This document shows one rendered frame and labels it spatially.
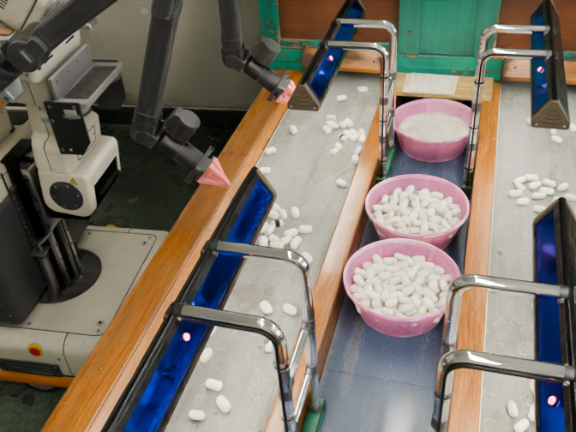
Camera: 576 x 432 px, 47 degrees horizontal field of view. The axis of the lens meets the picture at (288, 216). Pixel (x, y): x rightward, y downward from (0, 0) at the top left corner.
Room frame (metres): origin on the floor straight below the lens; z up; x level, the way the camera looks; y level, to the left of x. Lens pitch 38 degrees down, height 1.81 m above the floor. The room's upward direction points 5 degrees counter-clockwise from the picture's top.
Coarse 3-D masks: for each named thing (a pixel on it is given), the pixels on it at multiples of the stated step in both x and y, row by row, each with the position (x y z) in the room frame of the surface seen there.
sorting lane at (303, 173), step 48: (336, 96) 2.02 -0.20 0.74; (288, 144) 1.74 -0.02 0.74; (288, 192) 1.49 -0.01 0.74; (336, 192) 1.47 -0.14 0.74; (240, 288) 1.12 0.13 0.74; (288, 288) 1.11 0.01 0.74; (240, 336) 0.97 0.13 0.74; (288, 336) 0.96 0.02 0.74; (192, 384) 0.85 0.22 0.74; (240, 384) 0.84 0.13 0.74
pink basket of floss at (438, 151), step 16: (400, 112) 1.85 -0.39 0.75; (416, 112) 1.88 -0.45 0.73; (448, 112) 1.86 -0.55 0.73; (464, 112) 1.82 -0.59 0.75; (400, 144) 1.74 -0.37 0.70; (416, 144) 1.67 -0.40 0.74; (432, 144) 1.64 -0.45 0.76; (448, 144) 1.64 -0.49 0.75; (464, 144) 1.67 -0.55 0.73; (432, 160) 1.66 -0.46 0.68
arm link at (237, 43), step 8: (224, 0) 1.79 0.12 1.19; (232, 0) 1.79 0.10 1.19; (224, 8) 1.79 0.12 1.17; (232, 8) 1.79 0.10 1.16; (224, 16) 1.80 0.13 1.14; (232, 16) 1.79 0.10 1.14; (240, 16) 1.82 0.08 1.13; (224, 24) 1.80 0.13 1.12; (232, 24) 1.79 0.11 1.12; (240, 24) 1.81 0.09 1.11; (224, 32) 1.80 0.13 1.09; (232, 32) 1.79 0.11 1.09; (240, 32) 1.80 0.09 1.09; (224, 40) 1.79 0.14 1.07; (232, 40) 1.79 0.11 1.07; (240, 40) 1.80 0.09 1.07; (224, 48) 1.80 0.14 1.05; (232, 48) 1.79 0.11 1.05; (240, 48) 1.79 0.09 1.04; (224, 56) 1.80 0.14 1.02; (240, 56) 1.79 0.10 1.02
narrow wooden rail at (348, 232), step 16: (400, 96) 2.03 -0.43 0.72; (368, 144) 1.66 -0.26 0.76; (368, 160) 1.57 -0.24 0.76; (368, 176) 1.50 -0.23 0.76; (352, 192) 1.43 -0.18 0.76; (368, 192) 1.43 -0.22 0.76; (352, 208) 1.35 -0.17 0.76; (336, 224) 1.30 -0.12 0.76; (352, 224) 1.29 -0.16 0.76; (336, 240) 1.23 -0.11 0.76; (352, 240) 1.23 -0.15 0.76; (336, 256) 1.17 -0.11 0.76; (320, 272) 1.12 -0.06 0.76; (336, 272) 1.12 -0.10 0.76; (320, 288) 1.07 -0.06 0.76; (336, 288) 1.07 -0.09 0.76; (320, 304) 1.02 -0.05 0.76; (336, 304) 1.05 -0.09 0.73; (320, 320) 0.97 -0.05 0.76; (336, 320) 1.04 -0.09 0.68; (320, 336) 0.93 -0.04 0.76; (320, 352) 0.90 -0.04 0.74; (304, 368) 0.85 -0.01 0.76; (320, 368) 0.89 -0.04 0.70; (272, 416) 0.74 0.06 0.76; (304, 416) 0.77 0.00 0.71
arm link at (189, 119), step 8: (176, 112) 1.40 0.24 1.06; (184, 112) 1.42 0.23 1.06; (192, 112) 1.43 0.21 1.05; (168, 120) 1.40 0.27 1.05; (176, 120) 1.39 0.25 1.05; (184, 120) 1.39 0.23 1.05; (192, 120) 1.40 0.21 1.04; (160, 128) 1.43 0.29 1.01; (168, 128) 1.40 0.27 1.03; (176, 128) 1.39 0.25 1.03; (184, 128) 1.38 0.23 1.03; (192, 128) 1.38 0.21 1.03; (136, 136) 1.40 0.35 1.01; (144, 136) 1.39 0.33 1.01; (152, 136) 1.39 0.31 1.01; (176, 136) 1.39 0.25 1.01; (184, 136) 1.39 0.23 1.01; (144, 144) 1.39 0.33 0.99; (152, 144) 1.39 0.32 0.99
